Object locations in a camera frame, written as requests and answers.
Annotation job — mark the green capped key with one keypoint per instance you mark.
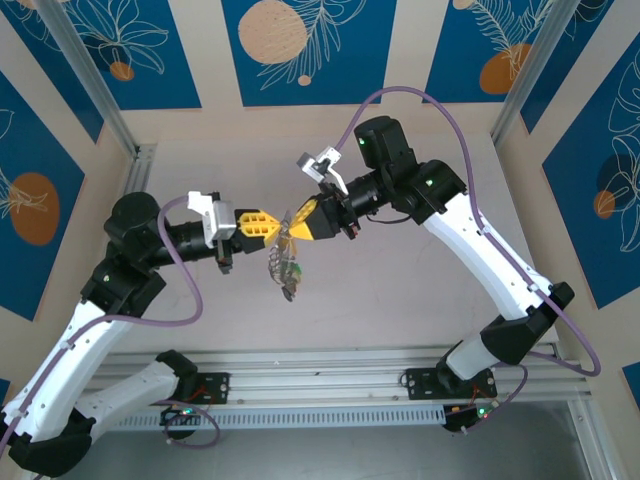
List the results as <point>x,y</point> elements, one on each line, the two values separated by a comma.
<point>297,270</point>

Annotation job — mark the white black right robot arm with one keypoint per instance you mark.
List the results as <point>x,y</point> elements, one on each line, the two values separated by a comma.
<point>490,260</point>

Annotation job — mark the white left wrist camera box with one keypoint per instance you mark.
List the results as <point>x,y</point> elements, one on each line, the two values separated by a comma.
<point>220,225</point>

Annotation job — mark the large silver keyring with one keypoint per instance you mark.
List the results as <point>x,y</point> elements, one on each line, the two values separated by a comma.
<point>276,262</point>

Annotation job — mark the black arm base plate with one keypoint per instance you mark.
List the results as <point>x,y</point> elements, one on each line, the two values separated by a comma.
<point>215,387</point>
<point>420,382</point>

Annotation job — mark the dark key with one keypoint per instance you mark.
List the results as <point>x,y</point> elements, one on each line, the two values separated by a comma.
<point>290,294</point>

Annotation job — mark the aluminium corner post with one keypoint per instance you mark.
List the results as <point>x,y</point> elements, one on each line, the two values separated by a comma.
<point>530,70</point>
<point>95,80</point>

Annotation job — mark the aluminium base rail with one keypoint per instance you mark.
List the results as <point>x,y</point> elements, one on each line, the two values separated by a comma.
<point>141,170</point>

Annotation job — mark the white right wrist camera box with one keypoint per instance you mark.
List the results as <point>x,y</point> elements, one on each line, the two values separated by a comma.
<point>315,167</point>

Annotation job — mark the controller board with LEDs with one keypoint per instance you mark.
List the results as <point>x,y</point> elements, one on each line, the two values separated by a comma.
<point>475,415</point>
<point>182,415</point>

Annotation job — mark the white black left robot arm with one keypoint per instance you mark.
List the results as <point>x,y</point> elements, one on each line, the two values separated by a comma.
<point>60,360</point>

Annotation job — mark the wide aluminium extrusion rail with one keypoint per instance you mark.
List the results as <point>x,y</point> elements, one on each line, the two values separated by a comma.
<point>310,375</point>

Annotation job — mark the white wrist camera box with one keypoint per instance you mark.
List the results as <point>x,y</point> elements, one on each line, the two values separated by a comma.
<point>220,225</point>
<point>315,167</point>

